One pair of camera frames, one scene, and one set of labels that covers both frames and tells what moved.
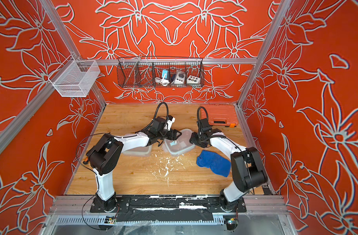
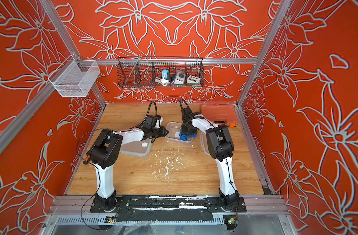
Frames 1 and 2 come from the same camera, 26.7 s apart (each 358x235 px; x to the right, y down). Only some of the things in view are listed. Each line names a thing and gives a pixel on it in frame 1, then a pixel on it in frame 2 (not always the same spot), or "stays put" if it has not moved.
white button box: (192, 79) stays put
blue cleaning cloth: (218, 164) → (184, 137)
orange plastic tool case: (220, 115) stays put
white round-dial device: (180, 78) stays put
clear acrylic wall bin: (75, 79) stays put
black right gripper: (192, 139) → (184, 131)
